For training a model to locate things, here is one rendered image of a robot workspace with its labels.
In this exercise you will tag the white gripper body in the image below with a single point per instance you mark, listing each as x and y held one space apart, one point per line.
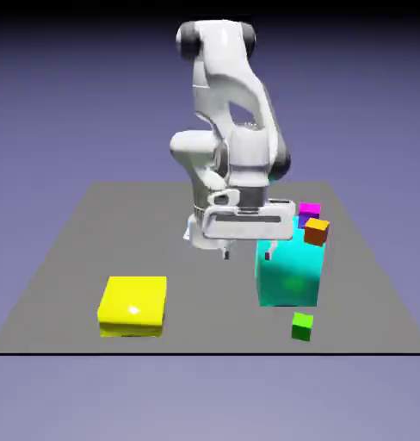
248 229

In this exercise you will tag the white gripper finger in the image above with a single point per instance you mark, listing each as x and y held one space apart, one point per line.
227 250
270 250

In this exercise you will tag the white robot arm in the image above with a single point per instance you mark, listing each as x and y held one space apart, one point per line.
230 86

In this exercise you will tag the small orange cube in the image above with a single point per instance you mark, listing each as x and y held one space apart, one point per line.
316 232

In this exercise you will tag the small magenta cube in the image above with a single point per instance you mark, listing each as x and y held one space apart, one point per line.
310 208

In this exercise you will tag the small green cube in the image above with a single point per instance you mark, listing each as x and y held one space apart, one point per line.
302 327

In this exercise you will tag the large cyan box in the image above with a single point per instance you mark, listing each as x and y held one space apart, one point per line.
289 275

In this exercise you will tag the large yellow box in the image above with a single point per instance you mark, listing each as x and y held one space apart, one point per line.
132 303

